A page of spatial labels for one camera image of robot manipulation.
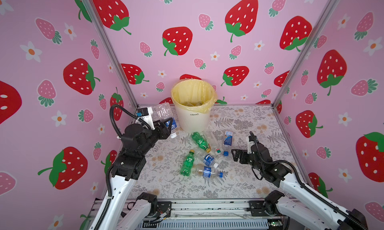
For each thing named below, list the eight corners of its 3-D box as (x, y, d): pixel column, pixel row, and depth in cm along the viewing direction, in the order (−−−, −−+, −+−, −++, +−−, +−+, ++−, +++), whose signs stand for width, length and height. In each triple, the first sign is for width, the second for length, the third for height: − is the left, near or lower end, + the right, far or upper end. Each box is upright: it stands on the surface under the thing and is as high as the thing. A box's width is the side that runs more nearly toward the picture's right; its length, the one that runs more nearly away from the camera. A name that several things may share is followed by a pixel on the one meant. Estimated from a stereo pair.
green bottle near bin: (205, 155, 95) (205, 151, 91) (191, 138, 103) (190, 134, 99) (211, 150, 97) (212, 146, 93) (197, 134, 105) (197, 130, 101)
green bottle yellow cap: (180, 174, 87) (179, 171, 83) (189, 152, 97) (189, 148, 92) (188, 177, 86) (188, 174, 82) (197, 155, 95) (197, 151, 91)
